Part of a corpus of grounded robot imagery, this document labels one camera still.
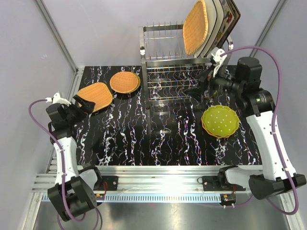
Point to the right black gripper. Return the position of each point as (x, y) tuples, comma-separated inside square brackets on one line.
[(207, 80)]

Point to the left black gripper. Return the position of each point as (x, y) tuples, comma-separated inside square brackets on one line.
[(87, 106)]

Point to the large orange woven tray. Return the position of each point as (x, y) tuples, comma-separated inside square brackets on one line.
[(97, 93)]

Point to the green polka-dot plate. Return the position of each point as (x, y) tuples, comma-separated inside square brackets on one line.
[(220, 120)]

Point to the orange polka-dot plate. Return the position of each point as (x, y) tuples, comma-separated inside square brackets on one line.
[(214, 135)]

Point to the green-rimmed woven bamboo plate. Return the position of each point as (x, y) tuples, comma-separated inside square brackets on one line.
[(138, 83)]

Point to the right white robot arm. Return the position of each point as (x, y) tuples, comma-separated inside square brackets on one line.
[(259, 110)]

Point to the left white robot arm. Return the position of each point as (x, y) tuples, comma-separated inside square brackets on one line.
[(73, 193)]

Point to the steel two-tier dish rack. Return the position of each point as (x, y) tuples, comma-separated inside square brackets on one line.
[(167, 71)]

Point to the floral patterned tray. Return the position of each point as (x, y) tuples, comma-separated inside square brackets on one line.
[(231, 17)]

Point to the cream rectangular tray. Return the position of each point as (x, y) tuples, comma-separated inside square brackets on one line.
[(212, 18)]

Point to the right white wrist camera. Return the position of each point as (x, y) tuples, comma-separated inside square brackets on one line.
[(217, 59)]

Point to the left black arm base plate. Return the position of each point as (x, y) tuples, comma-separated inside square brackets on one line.
[(110, 181)]

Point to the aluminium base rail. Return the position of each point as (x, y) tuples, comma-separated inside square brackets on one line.
[(160, 179)]

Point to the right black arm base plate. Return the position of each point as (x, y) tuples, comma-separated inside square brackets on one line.
[(211, 183)]

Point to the slotted white cable duct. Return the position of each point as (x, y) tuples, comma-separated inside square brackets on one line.
[(159, 198)]

